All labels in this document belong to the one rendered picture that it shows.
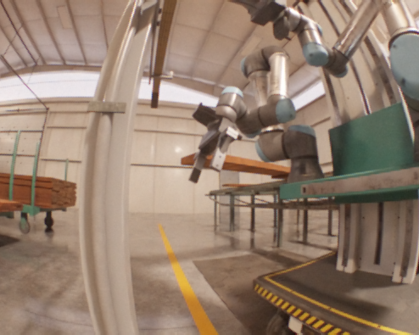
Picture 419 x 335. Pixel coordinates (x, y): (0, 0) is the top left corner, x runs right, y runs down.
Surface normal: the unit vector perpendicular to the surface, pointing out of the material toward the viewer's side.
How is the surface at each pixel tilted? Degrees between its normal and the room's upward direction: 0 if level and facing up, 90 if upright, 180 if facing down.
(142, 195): 90
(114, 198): 90
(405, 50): 97
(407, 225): 90
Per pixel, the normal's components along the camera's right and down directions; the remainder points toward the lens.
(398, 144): -0.94, -0.06
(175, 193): 0.34, -0.14
